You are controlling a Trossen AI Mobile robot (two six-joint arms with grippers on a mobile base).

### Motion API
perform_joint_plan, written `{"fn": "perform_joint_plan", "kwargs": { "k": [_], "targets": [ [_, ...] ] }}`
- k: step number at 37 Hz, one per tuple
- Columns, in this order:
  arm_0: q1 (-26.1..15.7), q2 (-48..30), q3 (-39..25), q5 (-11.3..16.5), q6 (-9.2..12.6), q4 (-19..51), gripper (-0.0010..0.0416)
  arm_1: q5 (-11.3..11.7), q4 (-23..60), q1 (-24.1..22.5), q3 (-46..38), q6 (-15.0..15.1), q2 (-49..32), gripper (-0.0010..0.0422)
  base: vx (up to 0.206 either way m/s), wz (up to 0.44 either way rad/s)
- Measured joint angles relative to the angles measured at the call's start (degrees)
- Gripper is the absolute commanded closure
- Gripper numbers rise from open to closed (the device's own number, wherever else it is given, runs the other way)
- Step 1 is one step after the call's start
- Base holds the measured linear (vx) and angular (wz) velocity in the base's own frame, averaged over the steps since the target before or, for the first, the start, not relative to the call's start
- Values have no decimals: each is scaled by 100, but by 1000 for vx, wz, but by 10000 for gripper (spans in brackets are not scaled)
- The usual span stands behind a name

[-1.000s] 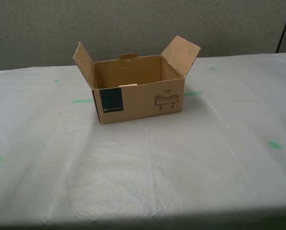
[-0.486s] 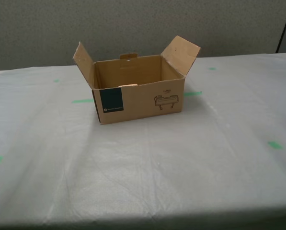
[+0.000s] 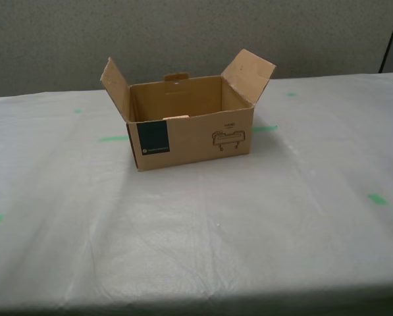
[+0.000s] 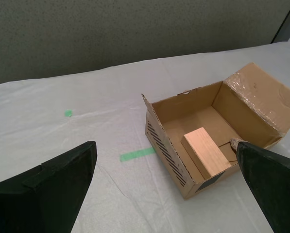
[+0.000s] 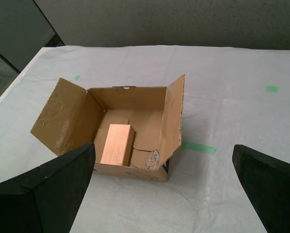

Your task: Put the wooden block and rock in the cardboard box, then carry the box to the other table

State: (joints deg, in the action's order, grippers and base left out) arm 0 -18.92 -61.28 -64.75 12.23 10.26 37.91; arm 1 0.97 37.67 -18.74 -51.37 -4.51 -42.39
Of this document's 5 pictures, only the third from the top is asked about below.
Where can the brown cardboard box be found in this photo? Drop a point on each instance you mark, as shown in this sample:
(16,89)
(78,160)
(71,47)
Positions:
(196,145)

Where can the light wooden block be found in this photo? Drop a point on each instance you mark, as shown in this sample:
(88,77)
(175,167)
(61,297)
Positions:
(176,116)

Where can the green tape strip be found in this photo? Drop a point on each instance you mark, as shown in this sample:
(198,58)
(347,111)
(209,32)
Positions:
(265,128)
(114,139)

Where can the white plastic table cover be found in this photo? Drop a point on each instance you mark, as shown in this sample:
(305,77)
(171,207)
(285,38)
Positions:
(196,247)

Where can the grey fabric partition panel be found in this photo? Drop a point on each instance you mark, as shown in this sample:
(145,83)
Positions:
(183,33)

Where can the dark partition post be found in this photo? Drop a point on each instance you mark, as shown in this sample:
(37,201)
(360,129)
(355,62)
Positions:
(392,36)

